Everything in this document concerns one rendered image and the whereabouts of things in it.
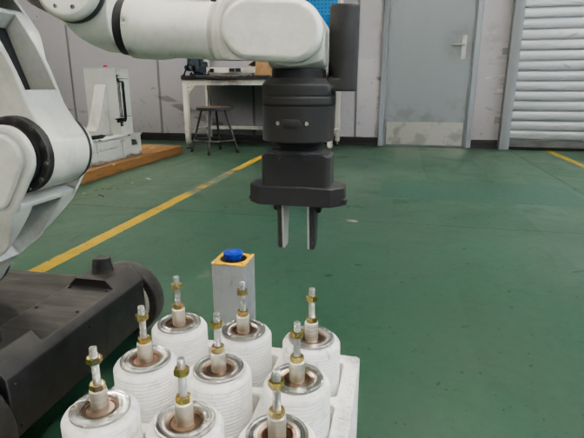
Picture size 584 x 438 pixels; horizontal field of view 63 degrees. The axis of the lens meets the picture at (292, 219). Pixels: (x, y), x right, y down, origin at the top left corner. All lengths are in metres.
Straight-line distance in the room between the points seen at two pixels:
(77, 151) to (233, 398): 0.57
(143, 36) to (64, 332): 0.66
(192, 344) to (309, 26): 0.55
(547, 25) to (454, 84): 1.00
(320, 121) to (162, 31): 0.21
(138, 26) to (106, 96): 3.71
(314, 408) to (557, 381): 0.74
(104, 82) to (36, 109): 3.34
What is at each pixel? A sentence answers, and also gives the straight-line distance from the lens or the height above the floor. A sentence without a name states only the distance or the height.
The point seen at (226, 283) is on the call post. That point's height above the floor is 0.27.
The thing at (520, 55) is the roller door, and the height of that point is 0.96.
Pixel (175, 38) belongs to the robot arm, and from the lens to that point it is 0.61.
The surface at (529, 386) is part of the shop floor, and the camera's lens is 1.26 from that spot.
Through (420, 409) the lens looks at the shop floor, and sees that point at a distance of 1.11.
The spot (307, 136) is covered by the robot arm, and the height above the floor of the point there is 0.60.
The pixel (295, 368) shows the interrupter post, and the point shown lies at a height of 0.27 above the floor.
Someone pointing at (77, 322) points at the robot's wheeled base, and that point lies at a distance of 1.11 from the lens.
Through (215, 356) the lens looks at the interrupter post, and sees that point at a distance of 0.73.
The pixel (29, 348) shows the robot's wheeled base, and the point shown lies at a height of 0.19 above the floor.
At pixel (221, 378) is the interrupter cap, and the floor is 0.25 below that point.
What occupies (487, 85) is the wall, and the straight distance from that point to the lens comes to 5.65.
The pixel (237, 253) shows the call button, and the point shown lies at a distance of 0.97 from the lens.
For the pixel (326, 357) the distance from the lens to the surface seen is 0.79.
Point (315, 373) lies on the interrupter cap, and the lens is 0.73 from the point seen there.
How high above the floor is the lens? 0.65
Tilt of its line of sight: 16 degrees down
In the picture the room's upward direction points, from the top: straight up
